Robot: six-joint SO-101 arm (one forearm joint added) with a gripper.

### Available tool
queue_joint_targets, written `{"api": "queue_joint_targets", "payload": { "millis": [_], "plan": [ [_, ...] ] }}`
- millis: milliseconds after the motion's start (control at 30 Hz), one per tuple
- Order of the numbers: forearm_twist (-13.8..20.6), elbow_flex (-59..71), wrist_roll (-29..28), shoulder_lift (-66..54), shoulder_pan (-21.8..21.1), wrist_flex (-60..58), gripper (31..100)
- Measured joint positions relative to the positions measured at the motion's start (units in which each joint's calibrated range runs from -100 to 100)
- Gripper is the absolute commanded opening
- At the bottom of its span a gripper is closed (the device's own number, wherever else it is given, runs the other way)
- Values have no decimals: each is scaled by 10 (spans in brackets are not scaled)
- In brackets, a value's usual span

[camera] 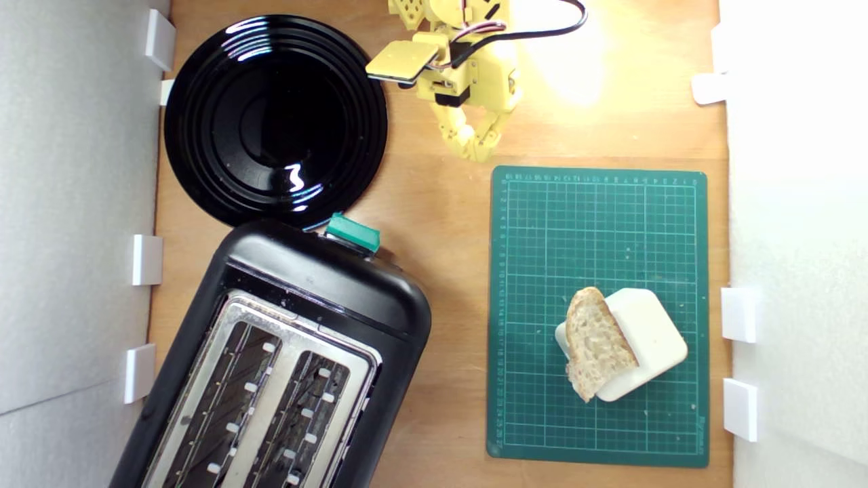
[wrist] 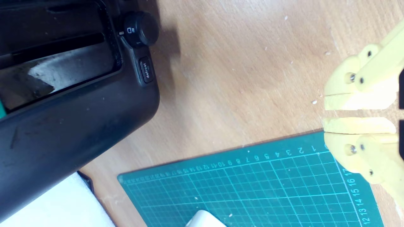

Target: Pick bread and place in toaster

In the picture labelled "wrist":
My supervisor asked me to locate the green cutting mat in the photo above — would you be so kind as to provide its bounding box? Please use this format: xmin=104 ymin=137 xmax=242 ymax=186
xmin=117 ymin=131 xmax=385 ymax=227

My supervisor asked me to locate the white block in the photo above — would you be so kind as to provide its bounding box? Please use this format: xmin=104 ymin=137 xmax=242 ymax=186
xmin=186 ymin=210 xmax=227 ymax=227

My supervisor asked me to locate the black two-slot toaster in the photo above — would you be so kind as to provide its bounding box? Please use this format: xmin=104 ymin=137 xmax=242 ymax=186
xmin=0 ymin=0 xmax=161 ymax=223

